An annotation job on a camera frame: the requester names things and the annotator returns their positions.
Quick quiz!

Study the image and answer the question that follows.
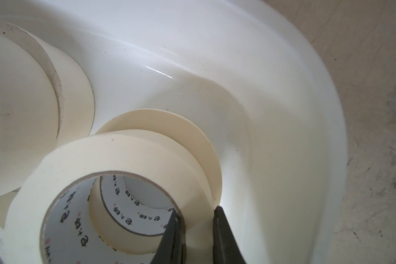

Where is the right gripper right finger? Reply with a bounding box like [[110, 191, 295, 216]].
[[213, 206, 246, 264]]

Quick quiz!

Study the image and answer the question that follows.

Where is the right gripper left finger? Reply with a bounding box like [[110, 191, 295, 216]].
[[150, 211, 186, 264]]

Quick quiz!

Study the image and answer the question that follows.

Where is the white plastic storage tray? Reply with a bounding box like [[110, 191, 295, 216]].
[[0, 1, 347, 264]]

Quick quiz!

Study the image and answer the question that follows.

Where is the masking tape roll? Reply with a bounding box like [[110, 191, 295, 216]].
[[0, 20, 95, 196], [3, 109, 222, 264]]

